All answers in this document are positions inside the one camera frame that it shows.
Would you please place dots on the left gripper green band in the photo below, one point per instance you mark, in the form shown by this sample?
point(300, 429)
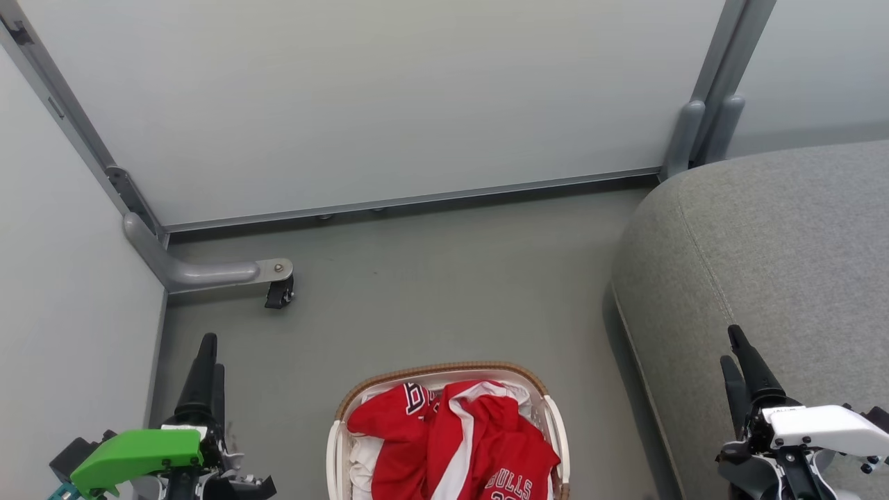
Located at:
point(135, 453)

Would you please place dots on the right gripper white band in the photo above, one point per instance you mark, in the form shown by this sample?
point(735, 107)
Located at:
point(826, 427)

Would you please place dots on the red white Bulls garment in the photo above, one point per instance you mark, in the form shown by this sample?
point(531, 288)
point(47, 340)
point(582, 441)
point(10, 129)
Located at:
point(500, 451)

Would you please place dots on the grey fabric sofa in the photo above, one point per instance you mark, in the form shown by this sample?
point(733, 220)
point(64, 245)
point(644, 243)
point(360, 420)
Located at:
point(778, 264)

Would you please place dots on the grey partition foot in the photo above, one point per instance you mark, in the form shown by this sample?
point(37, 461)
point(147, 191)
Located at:
point(201, 273)

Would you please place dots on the black caster wheel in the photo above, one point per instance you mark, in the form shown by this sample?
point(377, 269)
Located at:
point(279, 294)

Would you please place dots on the white laundry basket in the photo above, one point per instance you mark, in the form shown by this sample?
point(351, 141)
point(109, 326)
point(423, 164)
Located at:
point(444, 372)

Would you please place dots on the grey partition bottom rail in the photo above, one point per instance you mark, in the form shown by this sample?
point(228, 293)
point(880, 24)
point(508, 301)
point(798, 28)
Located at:
point(417, 200)

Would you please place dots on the grey metal partition post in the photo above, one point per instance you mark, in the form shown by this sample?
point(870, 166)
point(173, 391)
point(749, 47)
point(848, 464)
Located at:
point(719, 83)

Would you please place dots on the grey partition post with foot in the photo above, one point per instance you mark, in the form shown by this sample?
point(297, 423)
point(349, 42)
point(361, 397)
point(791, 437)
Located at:
point(62, 104)

